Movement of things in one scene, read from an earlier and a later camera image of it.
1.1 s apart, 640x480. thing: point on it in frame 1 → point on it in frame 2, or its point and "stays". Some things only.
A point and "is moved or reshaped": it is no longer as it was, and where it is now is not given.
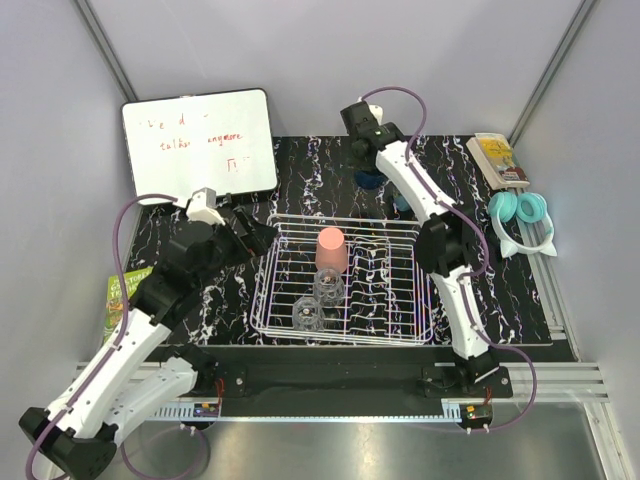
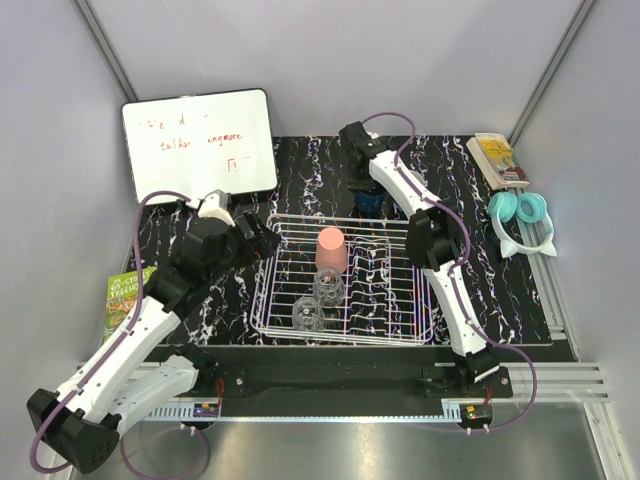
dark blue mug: (367, 180) is moved or reshaped
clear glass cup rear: (329, 287) stays
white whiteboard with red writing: (180, 146) stays
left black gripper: (259, 237) stays
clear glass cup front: (308, 314) stays
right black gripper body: (360, 164) → (357, 180)
